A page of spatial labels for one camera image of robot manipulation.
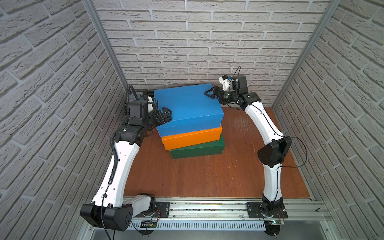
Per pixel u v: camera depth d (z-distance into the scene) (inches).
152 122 22.7
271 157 22.5
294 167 35.3
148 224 28.0
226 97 28.0
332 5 27.1
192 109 27.7
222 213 29.1
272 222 28.0
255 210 29.1
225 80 29.6
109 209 14.3
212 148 33.8
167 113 24.5
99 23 29.4
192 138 29.0
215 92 28.6
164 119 24.2
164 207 29.2
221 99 29.2
